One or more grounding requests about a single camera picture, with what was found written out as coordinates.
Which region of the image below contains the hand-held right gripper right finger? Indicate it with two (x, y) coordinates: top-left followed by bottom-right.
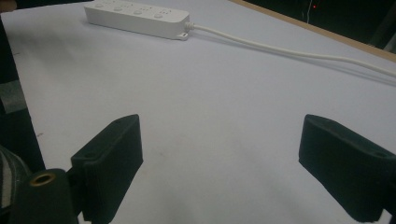
(298, 113), (396, 224)

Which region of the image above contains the white power strip cable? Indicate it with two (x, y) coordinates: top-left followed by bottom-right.
(184, 21), (396, 78)

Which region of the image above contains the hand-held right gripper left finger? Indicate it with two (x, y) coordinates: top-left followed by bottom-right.
(70, 114), (145, 224)

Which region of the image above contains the white power strip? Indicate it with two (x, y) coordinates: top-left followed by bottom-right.
(83, 0), (191, 42)

